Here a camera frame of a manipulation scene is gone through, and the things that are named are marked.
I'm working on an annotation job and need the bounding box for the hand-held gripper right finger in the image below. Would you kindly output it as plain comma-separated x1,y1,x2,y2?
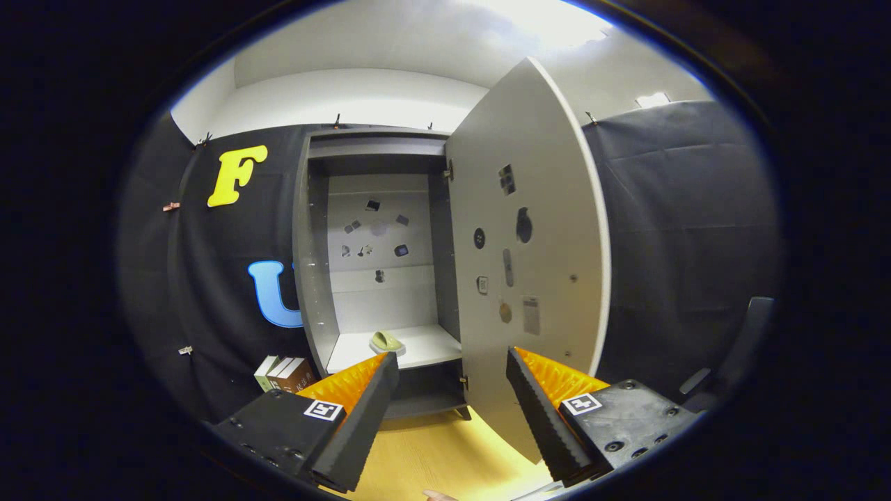
505,347,700,488

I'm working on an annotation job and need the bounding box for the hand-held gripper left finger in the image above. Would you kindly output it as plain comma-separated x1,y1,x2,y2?
212,351,401,495

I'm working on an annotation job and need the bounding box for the brown book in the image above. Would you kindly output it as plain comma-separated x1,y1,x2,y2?
268,357,317,394

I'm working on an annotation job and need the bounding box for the green book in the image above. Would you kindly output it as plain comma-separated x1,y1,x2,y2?
253,355,281,392

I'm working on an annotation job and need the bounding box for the grey cabinet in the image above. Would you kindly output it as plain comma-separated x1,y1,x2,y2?
292,125,474,422

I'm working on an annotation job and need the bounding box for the black backdrop cloth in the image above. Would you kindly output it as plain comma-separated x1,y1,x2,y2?
118,101,780,425

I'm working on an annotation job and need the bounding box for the long ceiling light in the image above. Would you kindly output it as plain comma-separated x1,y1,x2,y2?
480,0,613,49

